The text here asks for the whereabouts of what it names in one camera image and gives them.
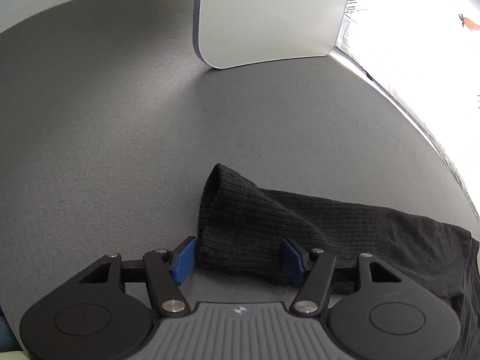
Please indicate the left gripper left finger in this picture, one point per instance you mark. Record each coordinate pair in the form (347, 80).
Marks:
(110, 309)

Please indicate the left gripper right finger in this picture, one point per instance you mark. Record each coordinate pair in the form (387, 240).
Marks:
(369, 310)

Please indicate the black knit sweater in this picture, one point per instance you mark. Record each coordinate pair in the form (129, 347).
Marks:
(241, 228)

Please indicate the white printed carrot curtain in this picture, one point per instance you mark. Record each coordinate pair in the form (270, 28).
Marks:
(425, 54)

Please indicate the white rounded board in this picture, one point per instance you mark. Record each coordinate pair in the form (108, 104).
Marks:
(232, 33)

